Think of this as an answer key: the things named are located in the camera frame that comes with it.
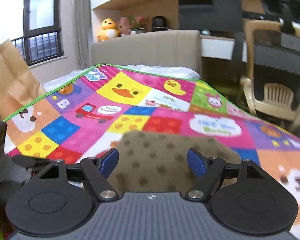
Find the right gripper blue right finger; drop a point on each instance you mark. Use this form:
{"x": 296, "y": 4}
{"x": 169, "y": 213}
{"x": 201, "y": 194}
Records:
{"x": 208, "y": 172}

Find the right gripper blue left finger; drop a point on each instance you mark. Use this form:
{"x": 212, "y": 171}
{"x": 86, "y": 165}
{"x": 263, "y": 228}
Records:
{"x": 96, "y": 172}

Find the brown polka dot corduroy garment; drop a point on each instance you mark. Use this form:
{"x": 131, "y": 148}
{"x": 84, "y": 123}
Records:
{"x": 157, "y": 162}

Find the colourful cartoon play mat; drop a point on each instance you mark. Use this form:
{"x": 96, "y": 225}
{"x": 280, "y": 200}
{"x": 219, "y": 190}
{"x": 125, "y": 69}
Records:
{"x": 89, "y": 114}

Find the brown paper bag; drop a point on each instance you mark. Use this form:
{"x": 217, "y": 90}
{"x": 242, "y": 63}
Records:
{"x": 18, "y": 86}

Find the white bed sheet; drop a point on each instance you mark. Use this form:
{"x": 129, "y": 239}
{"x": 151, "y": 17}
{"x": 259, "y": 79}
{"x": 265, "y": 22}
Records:
{"x": 179, "y": 72}

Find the beige mesh office chair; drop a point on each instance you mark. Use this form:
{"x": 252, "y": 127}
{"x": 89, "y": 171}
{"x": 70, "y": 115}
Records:
{"x": 270, "y": 87}

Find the grey curtain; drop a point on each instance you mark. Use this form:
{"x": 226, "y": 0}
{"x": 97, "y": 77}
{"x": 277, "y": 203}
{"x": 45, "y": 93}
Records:
{"x": 83, "y": 31}

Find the white desk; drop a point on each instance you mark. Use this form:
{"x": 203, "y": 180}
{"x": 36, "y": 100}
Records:
{"x": 217, "y": 47}

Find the beige upholstered headboard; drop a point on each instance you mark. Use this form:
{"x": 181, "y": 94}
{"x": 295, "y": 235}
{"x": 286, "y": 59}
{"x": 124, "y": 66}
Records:
{"x": 171, "y": 48}

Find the yellow duck plush toy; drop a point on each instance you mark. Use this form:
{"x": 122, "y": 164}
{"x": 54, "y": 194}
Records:
{"x": 108, "y": 30}

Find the pink bunny plush toy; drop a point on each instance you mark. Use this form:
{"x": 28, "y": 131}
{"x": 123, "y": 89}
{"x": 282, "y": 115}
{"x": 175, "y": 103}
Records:
{"x": 124, "y": 26}

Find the potted pink flower plant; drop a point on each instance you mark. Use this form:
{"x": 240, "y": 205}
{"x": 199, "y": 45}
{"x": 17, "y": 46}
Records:
{"x": 137, "y": 24}

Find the black computer monitor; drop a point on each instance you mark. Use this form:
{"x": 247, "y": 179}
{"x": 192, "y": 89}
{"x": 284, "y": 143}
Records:
{"x": 211, "y": 15}

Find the black framed window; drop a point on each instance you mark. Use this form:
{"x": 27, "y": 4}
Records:
{"x": 33, "y": 27}

